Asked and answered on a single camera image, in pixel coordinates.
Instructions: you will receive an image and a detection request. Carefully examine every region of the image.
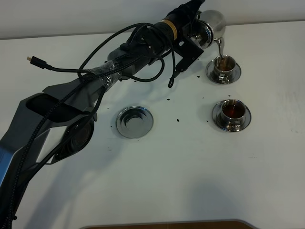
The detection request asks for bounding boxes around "steel teacup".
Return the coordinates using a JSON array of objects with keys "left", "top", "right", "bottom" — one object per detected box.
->
[
  {"left": 213, "top": 55, "right": 236, "bottom": 82},
  {"left": 221, "top": 99, "right": 246, "bottom": 125}
]

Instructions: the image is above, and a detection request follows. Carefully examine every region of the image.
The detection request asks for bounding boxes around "brown wooden board edge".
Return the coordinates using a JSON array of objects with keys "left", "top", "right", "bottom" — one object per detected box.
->
[{"left": 87, "top": 220, "right": 256, "bottom": 229}]

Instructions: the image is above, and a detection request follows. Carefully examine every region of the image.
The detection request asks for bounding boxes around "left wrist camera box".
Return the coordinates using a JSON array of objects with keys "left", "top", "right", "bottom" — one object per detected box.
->
[{"left": 173, "top": 36, "right": 203, "bottom": 73}]

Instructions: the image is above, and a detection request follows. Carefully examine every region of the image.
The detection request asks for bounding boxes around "near steel saucer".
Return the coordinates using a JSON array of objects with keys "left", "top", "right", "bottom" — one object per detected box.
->
[{"left": 212, "top": 100, "right": 252, "bottom": 132}]

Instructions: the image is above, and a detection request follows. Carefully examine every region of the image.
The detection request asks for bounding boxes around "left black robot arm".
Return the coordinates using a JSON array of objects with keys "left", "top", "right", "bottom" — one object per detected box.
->
[{"left": 0, "top": 0, "right": 202, "bottom": 229}]

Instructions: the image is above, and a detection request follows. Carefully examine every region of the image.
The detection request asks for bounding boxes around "far steel teacup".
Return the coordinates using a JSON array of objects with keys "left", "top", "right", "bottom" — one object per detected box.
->
[{"left": 213, "top": 55, "right": 236, "bottom": 82}]

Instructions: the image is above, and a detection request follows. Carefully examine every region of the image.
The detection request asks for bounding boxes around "near steel teacup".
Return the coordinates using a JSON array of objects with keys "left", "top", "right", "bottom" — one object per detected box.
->
[{"left": 221, "top": 99, "right": 246, "bottom": 125}]

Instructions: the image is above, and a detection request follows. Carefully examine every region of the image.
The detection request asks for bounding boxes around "stainless steel teapot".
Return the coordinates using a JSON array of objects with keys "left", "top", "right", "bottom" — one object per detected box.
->
[{"left": 190, "top": 10, "right": 226, "bottom": 59}]

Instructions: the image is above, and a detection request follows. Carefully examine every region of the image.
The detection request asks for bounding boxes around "teapot steel saucer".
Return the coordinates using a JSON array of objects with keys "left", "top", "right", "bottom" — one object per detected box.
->
[{"left": 116, "top": 106, "right": 154, "bottom": 139}]

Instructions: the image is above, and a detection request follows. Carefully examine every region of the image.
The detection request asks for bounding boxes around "far steel saucer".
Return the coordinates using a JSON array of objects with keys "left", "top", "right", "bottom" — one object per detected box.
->
[{"left": 205, "top": 60, "right": 242, "bottom": 84}]

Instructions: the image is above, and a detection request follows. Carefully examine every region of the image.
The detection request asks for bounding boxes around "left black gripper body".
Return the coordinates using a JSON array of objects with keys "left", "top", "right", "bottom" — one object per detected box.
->
[{"left": 162, "top": 0, "right": 205, "bottom": 38}]

